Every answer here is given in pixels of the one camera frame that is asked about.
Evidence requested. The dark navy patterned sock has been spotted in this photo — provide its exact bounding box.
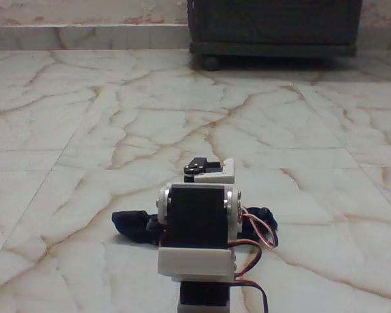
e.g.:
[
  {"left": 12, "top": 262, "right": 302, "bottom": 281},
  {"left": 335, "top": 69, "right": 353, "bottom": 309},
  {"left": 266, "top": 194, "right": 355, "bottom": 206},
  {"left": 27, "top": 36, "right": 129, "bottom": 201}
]
[{"left": 111, "top": 205, "right": 280, "bottom": 246}]

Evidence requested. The dark round caster wheel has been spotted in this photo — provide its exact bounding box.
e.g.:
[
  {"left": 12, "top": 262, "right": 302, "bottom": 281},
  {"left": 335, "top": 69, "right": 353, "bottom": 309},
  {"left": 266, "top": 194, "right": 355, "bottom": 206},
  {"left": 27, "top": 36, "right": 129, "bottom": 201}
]
[{"left": 200, "top": 55, "right": 220, "bottom": 72}]

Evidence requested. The dark wooden cabinet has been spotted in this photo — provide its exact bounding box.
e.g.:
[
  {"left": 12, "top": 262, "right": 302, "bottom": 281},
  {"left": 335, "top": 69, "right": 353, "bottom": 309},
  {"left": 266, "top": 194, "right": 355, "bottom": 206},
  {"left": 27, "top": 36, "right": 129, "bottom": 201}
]
[{"left": 186, "top": 0, "right": 363, "bottom": 60}]

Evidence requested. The red white brown looped cable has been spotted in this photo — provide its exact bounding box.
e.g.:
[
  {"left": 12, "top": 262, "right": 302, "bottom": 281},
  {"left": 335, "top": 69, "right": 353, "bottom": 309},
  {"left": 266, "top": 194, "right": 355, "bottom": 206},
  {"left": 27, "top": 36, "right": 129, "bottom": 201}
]
[{"left": 239, "top": 204, "right": 280, "bottom": 251}]

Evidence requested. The red brown black servo cable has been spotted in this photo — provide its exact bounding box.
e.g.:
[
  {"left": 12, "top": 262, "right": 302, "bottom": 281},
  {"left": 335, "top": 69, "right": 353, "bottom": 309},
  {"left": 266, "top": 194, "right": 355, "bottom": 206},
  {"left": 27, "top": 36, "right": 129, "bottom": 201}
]
[{"left": 231, "top": 239, "right": 271, "bottom": 313}]

